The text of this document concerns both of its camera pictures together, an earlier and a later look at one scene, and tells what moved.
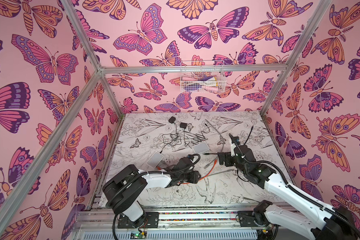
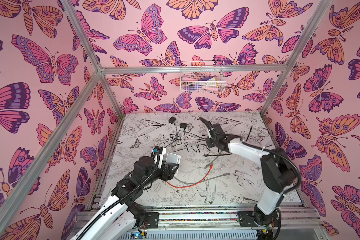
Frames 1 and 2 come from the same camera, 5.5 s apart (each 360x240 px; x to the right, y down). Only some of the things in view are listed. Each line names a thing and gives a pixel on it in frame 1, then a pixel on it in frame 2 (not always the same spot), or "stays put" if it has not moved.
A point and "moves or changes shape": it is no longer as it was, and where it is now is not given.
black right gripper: x=225 y=158 to x=214 y=135
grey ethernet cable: x=219 y=172 to x=205 y=167
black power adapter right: x=183 y=125 stays put
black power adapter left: x=172 y=119 stays put
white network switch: x=155 y=159 moves or changes shape
